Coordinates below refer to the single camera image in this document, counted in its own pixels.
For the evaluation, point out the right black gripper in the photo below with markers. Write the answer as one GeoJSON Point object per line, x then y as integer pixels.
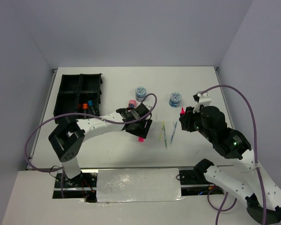
{"type": "Point", "coordinates": [185, 119]}

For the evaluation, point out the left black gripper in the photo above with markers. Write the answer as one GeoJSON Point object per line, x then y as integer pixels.
{"type": "Point", "coordinates": [143, 131]}

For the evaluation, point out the pink highlighter marker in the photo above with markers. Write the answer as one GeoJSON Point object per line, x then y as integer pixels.
{"type": "Point", "coordinates": [182, 112]}

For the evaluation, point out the pink highlighter cap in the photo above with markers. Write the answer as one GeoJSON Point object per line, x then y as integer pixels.
{"type": "Point", "coordinates": [141, 139]}

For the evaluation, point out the orange highlighter marker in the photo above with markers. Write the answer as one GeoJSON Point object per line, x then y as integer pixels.
{"type": "Point", "coordinates": [85, 110]}

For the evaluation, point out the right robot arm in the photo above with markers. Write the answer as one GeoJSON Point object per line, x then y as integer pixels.
{"type": "Point", "coordinates": [258, 193]}

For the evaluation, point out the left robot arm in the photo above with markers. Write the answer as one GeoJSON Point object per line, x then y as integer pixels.
{"type": "Point", "coordinates": [66, 139]}

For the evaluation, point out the blue pen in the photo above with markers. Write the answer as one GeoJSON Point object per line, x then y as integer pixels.
{"type": "Point", "coordinates": [173, 133]}

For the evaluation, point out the yellow pen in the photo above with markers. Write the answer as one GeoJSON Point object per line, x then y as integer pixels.
{"type": "Point", "coordinates": [161, 132]}

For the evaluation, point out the green pen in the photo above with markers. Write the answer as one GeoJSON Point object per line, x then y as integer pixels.
{"type": "Point", "coordinates": [165, 136]}

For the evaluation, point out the blue-lidded jar right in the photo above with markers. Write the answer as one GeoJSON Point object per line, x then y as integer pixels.
{"type": "Point", "coordinates": [175, 99]}

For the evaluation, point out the blue-lidded jar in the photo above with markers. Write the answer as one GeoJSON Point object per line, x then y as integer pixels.
{"type": "Point", "coordinates": [140, 93]}
{"type": "Point", "coordinates": [175, 99]}

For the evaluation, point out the pink-capped clear tube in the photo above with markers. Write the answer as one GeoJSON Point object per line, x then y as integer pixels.
{"type": "Point", "coordinates": [132, 103]}

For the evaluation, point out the blue-lidded jar left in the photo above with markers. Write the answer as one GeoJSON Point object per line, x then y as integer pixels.
{"type": "Point", "coordinates": [140, 93]}

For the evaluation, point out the black four-compartment organizer tray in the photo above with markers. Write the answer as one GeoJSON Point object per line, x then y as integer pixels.
{"type": "Point", "coordinates": [76, 90]}

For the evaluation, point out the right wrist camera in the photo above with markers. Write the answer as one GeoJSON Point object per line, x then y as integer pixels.
{"type": "Point", "coordinates": [202, 100]}

